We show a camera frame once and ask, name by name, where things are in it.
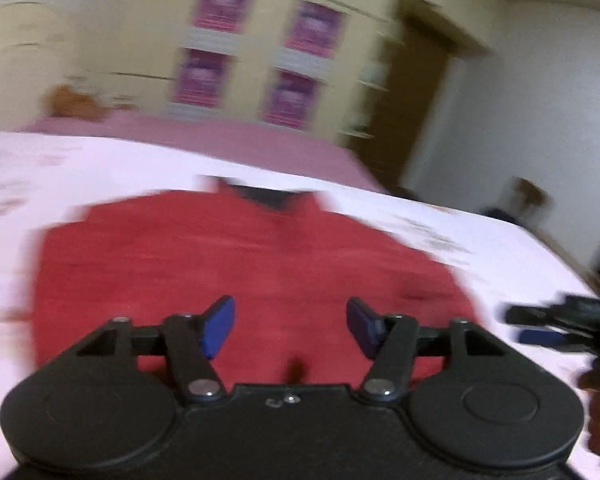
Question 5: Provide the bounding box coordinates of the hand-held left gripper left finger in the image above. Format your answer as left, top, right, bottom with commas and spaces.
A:
75, 295, 237, 403

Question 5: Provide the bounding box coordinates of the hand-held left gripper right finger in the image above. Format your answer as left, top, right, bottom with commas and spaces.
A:
346, 297, 506, 403

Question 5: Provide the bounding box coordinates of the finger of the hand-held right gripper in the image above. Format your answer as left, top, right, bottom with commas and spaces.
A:
519, 329, 581, 352
505, 302, 565, 327

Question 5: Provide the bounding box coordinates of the red padded jacket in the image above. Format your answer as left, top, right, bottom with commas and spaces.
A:
32, 175, 476, 391

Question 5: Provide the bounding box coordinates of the wooden chair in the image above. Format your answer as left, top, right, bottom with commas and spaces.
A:
510, 177, 547, 222

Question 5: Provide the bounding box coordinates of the pink pillow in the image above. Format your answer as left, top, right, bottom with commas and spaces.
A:
27, 110, 386, 193

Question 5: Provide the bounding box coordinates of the cream corner shelf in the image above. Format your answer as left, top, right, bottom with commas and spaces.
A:
342, 60, 396, 141

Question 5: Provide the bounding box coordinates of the brown wooden door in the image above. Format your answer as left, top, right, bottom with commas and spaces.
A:
365, 15, 456, 191

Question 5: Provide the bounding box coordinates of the orange cloth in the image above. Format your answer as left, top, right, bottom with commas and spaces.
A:
42, 85, 106, 122

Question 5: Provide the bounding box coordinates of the cream wardrobe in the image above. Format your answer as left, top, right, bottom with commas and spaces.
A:
70, 0, 406, 133

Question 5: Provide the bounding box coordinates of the cream headboard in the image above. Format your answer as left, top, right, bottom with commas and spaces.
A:
0, 2, 76, 128

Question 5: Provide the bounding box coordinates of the purple wall poster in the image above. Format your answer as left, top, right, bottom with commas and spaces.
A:
285, 2, 346, 58
175, 50, 231, 108
192, 0, 253, 31
262, 70, 321, 128

